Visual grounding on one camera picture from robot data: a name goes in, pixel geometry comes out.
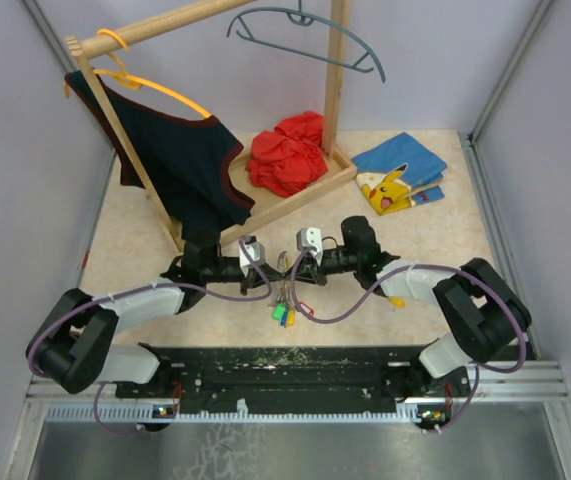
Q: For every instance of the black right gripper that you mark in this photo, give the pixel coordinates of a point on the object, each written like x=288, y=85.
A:
x=308, y=269

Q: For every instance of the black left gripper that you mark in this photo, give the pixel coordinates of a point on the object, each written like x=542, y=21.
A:
x=254, y=280

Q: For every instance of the steel key organizer yellow handle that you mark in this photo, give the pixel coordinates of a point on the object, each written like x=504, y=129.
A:
x=283, y=293

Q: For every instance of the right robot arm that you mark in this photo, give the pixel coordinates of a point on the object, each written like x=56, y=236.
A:
x=483, y=313

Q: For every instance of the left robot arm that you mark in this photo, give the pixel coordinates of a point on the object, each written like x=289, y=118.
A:
x=74, y=345

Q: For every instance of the red key tag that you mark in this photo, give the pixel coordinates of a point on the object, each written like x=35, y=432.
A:
x=304, y=309

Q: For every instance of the small yellow tag key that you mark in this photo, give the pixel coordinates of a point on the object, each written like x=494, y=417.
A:
x=397, y=302

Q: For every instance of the silver key yellow tag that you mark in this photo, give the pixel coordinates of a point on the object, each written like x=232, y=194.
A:
x=291, y=318

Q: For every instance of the wooden clothes rack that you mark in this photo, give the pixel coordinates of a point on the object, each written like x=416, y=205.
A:
x=87, y=84

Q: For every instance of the blue pikachu cloth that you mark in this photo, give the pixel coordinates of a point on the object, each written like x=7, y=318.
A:
x=399, y=174

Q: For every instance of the red crumpled cloth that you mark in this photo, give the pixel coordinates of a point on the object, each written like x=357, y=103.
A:
x=289, y=158

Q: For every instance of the dark navy tank top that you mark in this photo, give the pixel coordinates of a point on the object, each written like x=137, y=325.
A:
x=188, y=164

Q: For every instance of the grey-blue clothes hanger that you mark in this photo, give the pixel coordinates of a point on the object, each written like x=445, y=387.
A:
x=323, y=36

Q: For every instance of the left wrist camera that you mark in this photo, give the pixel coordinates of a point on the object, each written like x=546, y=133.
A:
x=251, y=254

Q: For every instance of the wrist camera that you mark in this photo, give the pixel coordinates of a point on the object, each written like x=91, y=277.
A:
x=309, y=240
x=251, y=254

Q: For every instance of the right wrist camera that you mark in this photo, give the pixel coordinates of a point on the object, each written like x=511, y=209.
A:
x=309, y=240

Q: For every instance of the green key tag on ring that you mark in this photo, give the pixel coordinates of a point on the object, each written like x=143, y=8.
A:
x=281, y=313

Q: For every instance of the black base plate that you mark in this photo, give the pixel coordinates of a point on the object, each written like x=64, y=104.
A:
x=294, y=380

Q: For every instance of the white slotted cable duct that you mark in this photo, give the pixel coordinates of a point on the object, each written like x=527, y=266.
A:
x=152, y=413

